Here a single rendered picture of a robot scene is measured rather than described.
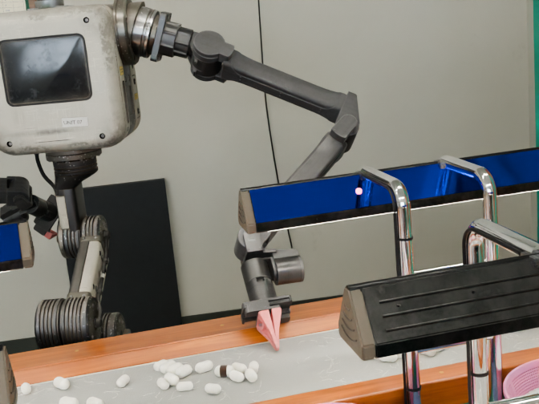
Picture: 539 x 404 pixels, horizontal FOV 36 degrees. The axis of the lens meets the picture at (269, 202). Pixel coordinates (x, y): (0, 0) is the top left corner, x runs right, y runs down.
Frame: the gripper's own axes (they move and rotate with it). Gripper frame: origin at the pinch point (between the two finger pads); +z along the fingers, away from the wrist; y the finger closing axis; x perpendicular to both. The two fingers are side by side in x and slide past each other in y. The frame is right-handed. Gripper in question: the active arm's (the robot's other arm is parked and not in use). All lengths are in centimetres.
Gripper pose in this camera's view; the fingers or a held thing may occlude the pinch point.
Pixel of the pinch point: (276, 345)
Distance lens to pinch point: 167.5
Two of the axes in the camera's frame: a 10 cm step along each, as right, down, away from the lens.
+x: -0.8, 6.3, 7.8
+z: 2.4, 7.7, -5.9
